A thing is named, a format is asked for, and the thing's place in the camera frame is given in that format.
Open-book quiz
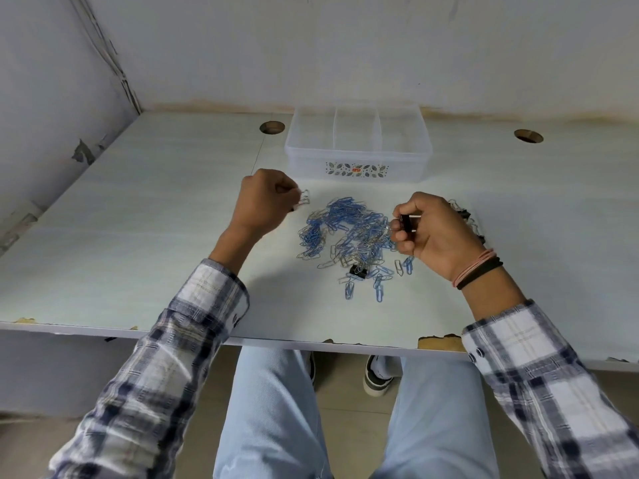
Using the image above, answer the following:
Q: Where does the person's left hand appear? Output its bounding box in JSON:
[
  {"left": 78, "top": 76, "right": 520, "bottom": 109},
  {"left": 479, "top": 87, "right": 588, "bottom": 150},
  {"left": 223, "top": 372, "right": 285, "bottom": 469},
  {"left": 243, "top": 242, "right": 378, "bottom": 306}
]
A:
[{"left": 234, "top": 169, "right": 302, "bottom": 240}]

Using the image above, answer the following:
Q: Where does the person's right hand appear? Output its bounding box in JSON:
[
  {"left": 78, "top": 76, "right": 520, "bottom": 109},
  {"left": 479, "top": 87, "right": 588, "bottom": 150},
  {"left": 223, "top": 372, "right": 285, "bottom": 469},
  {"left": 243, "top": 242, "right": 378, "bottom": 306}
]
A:
[{"left": 388, "top": 191, "right": 493, "bottom": 281}]

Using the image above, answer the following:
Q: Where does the person's left forearm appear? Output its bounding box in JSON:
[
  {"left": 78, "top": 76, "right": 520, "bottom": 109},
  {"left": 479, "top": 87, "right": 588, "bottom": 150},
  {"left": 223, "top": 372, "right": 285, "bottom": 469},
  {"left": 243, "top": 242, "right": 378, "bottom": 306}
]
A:
[{"left": 47, "top": 227, "right": 273, "bottom": 479}]

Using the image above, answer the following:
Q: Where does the person's right forearm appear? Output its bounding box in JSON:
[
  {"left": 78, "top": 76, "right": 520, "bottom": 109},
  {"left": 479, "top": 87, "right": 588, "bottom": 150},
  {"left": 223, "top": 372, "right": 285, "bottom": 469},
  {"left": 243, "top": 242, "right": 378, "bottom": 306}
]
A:
[{"left": 452, "top": 254, "right": 639, "bottom": 479}]

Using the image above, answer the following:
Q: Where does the pile of blue silver paper clips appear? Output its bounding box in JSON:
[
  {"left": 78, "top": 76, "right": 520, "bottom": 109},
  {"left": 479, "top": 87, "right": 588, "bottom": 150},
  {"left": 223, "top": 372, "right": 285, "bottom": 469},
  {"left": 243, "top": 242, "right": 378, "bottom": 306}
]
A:
[{"left": 298, "top": 196, "right": 416, "bottom": 303}]

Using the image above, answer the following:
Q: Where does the heap of black binder clips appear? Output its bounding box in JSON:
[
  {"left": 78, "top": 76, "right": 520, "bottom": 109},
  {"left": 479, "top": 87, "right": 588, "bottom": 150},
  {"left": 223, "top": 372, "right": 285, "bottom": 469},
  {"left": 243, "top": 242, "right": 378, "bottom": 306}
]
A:
[{"left": 447, "top": 198, "right": 488, "bottom": 246}]

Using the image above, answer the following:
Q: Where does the pink wrist band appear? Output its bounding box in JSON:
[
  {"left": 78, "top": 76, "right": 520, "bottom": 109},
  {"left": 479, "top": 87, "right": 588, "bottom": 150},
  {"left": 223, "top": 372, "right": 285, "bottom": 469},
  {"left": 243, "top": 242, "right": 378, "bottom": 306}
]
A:
[{"left": 452, "top": 248, "right": 498, "bottom": 289}]

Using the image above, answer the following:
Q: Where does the black wrist band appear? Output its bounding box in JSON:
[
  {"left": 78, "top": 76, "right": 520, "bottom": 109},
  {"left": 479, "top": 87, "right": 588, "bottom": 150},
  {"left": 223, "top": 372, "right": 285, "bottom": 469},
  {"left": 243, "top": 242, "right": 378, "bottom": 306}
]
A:
[{"left": 457, "top": 261, "right": 504, "bottom": 291}]

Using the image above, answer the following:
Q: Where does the clear plastic divided box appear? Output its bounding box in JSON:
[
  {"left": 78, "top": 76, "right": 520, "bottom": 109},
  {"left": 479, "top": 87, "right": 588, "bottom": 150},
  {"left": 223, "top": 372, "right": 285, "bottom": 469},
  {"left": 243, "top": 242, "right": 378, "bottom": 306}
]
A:
[{"left": 284, "top": 105, "right": 433, "bottom": 184}]

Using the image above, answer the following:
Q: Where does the person's right shoe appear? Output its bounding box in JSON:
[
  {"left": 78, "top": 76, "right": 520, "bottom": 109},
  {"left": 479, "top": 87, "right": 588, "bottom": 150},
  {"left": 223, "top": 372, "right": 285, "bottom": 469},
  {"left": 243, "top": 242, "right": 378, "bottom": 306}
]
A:
[{"left": 362, "top": 354, "right": 403, "bottom": 398}]

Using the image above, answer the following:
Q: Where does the person's right leg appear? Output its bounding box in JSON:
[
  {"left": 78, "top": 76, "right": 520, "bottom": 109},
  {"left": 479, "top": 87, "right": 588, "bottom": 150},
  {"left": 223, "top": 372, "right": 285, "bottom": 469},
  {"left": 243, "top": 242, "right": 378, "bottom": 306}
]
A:
[{"left": 371, "top": 356, "right": 501, "bottom": 479}]

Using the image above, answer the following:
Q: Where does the person's leg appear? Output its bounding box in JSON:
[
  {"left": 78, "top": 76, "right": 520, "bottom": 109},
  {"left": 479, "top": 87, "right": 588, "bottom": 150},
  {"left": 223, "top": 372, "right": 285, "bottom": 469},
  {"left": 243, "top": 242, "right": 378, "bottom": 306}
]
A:
[
  {"left": 371, "top": 356, "right": 501, "bottom": 479},
  {"left": 213, "top": 346, "right": 333, "bottom": 479}
]

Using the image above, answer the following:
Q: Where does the person's left leg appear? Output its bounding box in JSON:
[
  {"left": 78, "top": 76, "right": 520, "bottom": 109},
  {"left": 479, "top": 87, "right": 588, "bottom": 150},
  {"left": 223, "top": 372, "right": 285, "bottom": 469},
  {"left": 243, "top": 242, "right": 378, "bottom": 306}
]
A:
[{"left": 213, "top": 346, "right": 333, "bottom": 479}]

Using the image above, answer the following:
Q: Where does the grey wall cable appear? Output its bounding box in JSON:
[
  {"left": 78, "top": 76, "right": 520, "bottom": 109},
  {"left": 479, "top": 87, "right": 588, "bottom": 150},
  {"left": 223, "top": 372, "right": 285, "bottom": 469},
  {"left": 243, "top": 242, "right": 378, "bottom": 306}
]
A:
[{"left": 75, "top": 0, "right": 143, "bottom": 114}]

